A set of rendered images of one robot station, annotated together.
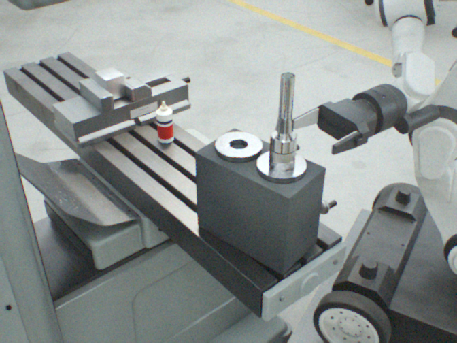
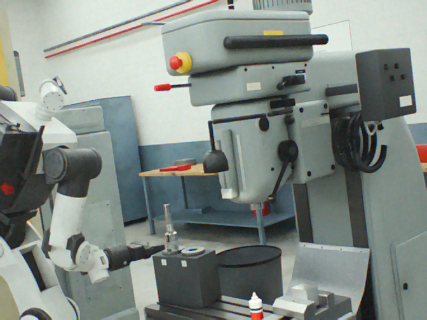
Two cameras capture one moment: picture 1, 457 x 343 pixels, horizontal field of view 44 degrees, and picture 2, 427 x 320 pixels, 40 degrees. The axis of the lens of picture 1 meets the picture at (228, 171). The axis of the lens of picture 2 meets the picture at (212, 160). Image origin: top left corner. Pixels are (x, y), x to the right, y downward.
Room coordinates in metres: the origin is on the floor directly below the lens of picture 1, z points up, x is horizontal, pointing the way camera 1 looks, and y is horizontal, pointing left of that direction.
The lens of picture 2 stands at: (3.07, 0.02, 1.61)
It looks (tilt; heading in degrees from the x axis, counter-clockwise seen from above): 5 degrees down; 178
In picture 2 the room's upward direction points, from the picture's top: 8 degrees counter-clockwise
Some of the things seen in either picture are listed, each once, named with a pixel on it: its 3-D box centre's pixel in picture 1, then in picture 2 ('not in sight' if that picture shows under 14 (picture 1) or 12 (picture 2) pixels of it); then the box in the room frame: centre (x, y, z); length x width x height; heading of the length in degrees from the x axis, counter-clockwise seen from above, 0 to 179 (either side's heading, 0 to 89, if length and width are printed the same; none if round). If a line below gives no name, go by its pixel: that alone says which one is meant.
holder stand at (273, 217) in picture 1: (258, 196); (186, 274); (0.87, -0.06, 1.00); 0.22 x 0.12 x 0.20; 50
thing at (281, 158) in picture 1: (282, 151); (171, 242); (0.83, -0.10, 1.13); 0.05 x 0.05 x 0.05
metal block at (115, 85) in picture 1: (110, 84); (305, 296); (1.33, 0.31, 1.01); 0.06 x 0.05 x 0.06; 38
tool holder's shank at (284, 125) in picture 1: (285, 105); (168, 218); (0.83, -0.10, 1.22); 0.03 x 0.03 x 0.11
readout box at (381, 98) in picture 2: not in sight; (388, 83); (1.27, 0.66, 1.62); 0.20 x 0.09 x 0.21; 130
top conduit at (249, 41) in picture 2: not in sight; (279, 40); (1.30, 0.33, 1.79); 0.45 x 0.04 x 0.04; 130
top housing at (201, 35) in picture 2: not in sight; (239, 43); (1.20, 0.22, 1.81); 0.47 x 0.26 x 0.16; 130
